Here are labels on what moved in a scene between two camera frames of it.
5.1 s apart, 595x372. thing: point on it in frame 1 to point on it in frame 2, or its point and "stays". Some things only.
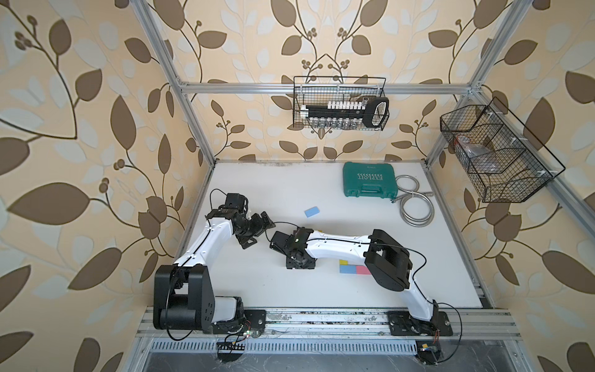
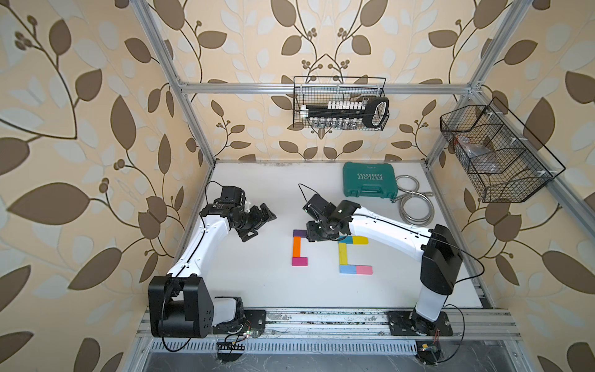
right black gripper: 307,265 to 311,233
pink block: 362,270 stays
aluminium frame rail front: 327,323 stays
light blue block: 348,269 stays
